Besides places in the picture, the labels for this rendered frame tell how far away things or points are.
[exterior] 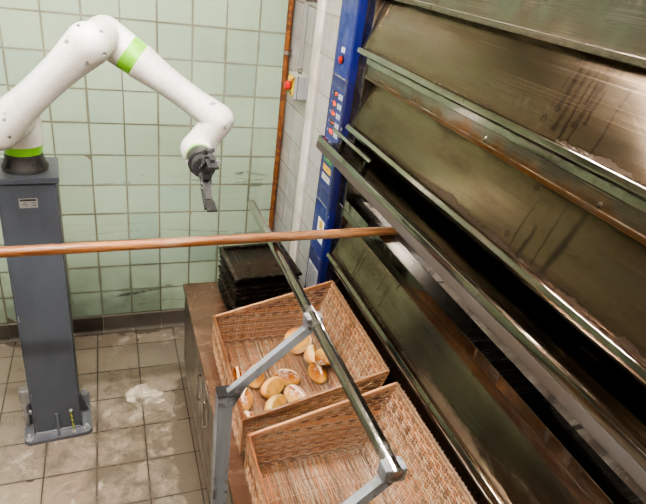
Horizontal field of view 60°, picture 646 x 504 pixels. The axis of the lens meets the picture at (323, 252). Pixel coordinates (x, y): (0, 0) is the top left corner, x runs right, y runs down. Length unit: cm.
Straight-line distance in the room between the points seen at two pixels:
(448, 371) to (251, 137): 174
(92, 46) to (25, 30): 97
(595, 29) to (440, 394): 96
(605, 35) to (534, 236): 40
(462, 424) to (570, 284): 54
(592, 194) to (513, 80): 33
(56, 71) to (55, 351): 116
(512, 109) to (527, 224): 25
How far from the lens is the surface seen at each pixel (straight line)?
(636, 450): 95
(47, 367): 256
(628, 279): 111
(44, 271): 230
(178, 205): 297
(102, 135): 282
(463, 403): 154
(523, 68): 133
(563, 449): 129
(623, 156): 108
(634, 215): 109
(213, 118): 194
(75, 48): 180
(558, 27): 127
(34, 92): 188
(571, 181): 118
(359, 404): 121
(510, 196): 133
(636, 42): 113
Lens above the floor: 199
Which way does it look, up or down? 28 degrees down
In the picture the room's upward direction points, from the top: 8 degrees clockwise
